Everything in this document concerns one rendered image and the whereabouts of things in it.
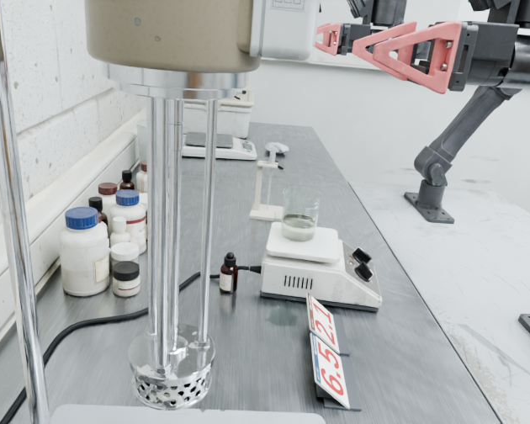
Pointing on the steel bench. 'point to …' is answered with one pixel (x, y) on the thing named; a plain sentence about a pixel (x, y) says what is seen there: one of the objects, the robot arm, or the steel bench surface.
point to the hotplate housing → (315, 282)
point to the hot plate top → (278, 244)
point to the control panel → (357, 266)
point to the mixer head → (194, 43)
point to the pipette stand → (260, 195)
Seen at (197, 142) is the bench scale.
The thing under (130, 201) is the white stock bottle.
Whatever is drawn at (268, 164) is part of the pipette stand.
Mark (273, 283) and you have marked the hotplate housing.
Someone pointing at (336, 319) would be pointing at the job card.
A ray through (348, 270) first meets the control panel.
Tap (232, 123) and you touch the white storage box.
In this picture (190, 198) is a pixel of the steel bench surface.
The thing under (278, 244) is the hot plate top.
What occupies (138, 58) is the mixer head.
